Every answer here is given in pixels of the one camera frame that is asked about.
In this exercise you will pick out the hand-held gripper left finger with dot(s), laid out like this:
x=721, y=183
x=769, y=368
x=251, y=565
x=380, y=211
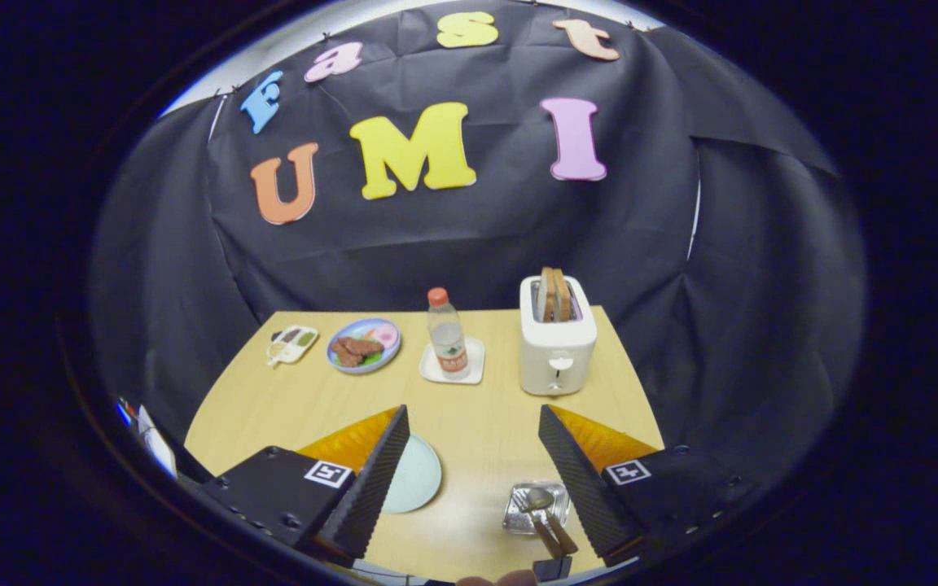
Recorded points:
x=375, y=480

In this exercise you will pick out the white divided sauce dish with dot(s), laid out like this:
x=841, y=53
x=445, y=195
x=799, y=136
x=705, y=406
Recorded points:
x=291, y=343

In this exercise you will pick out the black table clamp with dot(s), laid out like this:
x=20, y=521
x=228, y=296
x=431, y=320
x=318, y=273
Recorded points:
x=552, y=568

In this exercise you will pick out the white toaster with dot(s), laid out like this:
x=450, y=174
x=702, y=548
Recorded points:
x=558, y=358

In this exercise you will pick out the white paper sheets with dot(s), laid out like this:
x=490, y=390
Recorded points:
x=151, y=439

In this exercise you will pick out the metal spoon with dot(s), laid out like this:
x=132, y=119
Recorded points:
x=540, y=497

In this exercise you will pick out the blue food plate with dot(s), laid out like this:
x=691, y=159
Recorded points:
x=387, y=334

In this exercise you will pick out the brown meat slices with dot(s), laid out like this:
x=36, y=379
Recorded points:
x=355, y=350

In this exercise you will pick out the clear water bottle red cap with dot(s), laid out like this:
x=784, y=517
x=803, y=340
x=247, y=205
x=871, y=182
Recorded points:
x=447, y=342

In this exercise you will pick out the light green plate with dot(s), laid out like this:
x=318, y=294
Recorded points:
x=416, y=480

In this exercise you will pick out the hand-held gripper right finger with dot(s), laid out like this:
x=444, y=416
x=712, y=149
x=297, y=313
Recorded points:
x=575, y=480

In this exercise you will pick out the white square coaster tray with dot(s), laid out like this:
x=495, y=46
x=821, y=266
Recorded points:
x=476, y=358

